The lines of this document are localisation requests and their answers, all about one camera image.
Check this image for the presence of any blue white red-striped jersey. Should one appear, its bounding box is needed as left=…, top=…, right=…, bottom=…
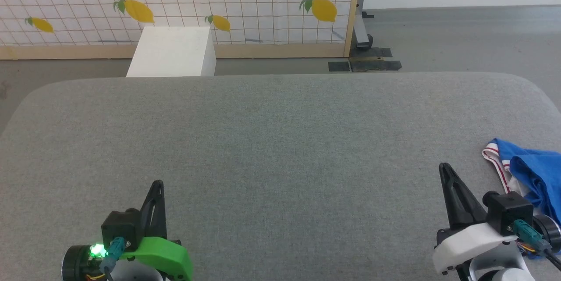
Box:
left=482, top=138, right=561, bottom=225

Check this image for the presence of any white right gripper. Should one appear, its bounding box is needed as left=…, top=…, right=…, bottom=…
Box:
left=433, top=163, right=518, bottom=275

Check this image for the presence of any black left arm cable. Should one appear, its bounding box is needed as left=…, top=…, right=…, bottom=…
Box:
left=99, top=237, right=127, bottom=281

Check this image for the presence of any grey partition stand foot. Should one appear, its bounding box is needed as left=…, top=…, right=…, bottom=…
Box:
left=355, top=4, right=374, bottom=50

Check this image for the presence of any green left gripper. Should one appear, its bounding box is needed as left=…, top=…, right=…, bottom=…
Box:
left=119, top=180, right=194, bottom=281

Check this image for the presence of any white box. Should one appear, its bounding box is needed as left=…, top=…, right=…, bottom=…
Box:
left=126, top=26, right=217, bottom=78

